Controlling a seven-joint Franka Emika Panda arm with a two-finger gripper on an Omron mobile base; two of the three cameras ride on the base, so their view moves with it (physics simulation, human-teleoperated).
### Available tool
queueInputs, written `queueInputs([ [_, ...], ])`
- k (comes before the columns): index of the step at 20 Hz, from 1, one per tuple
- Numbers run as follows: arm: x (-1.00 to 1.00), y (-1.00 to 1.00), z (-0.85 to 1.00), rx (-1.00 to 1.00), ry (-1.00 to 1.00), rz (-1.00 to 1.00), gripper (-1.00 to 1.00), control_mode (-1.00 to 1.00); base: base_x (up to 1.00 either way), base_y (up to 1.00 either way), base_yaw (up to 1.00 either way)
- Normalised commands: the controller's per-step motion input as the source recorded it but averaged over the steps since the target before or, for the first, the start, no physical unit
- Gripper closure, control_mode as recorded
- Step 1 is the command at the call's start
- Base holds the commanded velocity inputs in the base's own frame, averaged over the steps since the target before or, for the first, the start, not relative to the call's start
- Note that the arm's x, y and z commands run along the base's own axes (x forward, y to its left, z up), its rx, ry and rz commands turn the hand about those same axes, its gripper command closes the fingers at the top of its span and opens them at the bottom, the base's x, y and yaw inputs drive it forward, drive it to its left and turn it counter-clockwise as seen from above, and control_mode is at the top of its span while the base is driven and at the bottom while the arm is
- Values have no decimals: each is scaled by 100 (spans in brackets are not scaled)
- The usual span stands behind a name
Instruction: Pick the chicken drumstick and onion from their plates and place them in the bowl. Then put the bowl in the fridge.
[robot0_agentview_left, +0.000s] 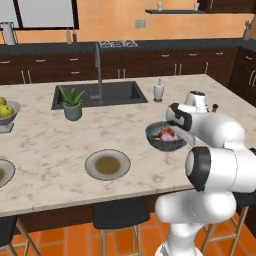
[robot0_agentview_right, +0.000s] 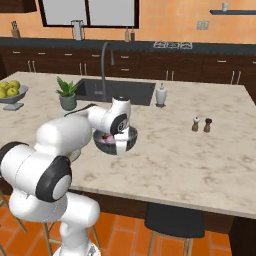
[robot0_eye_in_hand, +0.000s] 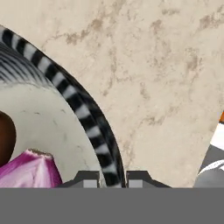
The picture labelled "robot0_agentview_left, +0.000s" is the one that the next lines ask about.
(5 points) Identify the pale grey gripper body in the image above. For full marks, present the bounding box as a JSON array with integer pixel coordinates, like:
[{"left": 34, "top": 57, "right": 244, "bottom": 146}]
[{"left": 174, "top": 127, "right": 198, "bottom": 148}]

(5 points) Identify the pink onion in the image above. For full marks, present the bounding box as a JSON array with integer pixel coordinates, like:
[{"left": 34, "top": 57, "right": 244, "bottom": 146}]
[{"left": 160, "top": 133, "right": 175, "bottom": 143}]

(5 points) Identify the brown chicken drumstick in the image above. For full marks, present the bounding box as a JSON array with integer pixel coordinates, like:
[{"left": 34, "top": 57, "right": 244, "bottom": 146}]
[{"left": 157, "top": 128, "right": 175, "bottom": 138}]

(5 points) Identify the dark grey bowl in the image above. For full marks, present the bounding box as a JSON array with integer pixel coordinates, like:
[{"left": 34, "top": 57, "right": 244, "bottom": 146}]
[{"left": 145, "top": 121, "right": 188, "bottom": 153}]

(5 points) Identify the grey fruit bowl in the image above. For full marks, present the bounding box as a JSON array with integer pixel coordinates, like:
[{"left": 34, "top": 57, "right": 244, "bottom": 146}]
[{"left": 0, "top": 100, "right": 22, "bottom": 134}]

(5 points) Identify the white soap dispenser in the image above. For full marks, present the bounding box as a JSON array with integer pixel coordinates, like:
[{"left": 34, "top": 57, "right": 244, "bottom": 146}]
[{"left": 153, "top": 78, "right": 165, "bottom": 103}]

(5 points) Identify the dark brown base cupboards run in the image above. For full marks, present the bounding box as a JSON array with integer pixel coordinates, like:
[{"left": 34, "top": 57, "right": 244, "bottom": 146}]
[{"left": 0, "top": 46, "right": 240, "bottom": 86}]

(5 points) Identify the grey plate with brown centre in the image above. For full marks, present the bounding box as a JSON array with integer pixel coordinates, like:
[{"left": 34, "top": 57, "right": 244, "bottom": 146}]
[
  {"left": 84, "top": 148, "right": 132, "bottom": 182},
  {"left": 0, "top": 158, "right": 17, "bottom": 189}
]

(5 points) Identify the dark brown side cupboards run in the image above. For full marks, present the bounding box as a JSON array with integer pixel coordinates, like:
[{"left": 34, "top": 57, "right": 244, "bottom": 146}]
[{"left": 229, "top": 46, "right": 256, "bottom": 108}]

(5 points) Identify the black sink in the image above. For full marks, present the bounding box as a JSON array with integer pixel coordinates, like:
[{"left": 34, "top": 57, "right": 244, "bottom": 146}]
[{"left": 51, "top": 80, "right": 149, "bottom": 111}]

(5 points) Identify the black seat wooden stool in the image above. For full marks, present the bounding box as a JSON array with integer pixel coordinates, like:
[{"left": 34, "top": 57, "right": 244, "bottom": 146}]
[
  {"left": 91, "top": 196, "right": 151, "bottom": 256},
  {"left": 0, "top": 215, "right": 42, "bottom": 256},
  {"left": 199, "top": 192, "right": 256, "bottom": 256}
]

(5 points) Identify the grey tap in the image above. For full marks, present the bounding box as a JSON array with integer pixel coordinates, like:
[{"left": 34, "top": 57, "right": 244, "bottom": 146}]
[{"left": 94, "top": 42, "right": 105, "bottom": 105}]

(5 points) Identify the hob with grey grates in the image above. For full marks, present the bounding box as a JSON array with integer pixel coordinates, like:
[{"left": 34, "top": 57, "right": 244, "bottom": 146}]
[{"left": 98, "top": 39, "right": 139, "bottom": 49}]

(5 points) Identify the green plant in grey pot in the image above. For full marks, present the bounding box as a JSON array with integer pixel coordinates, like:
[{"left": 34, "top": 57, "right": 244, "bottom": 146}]
[{"left": 58, "top": 85, "right": 86, "bottom": 122}]

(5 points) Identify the grey pot with tools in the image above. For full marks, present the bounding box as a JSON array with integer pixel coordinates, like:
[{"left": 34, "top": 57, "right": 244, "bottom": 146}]
[{"left": 242, "top": 20, "right": 253, "bottom": 42}]

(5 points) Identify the dark brown island cabinet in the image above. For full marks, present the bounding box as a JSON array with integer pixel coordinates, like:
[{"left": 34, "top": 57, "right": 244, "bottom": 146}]
[{"left": 13, "top": 193, "right": 174, "bottom": 234}]

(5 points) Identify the black framed window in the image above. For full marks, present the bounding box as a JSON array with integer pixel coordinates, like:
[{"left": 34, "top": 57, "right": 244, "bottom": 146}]
[{"left": 0, "top": 0, "right": 80, "bottom": 31}]

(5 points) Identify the white paper towel holder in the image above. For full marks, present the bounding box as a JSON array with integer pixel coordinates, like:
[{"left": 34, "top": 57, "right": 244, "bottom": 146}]
[{"left": 0, "top": 21, "right": 17, "bottom": 46}]

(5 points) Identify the grey wall outlet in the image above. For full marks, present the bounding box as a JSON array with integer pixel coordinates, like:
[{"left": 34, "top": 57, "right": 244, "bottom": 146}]
[{"left": 134, "top": 19, "right": 147, "bottom": 30}]

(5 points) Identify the dark wall shelf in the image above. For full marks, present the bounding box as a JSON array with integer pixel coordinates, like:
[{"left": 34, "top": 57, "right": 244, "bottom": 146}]
[{"left": 144, "top": 9, "right": 207, "bottom": 15}]

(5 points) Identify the dark brown wall cupboard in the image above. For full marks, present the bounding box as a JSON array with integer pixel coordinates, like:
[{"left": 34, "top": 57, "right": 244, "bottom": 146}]
[{"left": 205, "top": 0, "right": 256, "bottom": 15}]

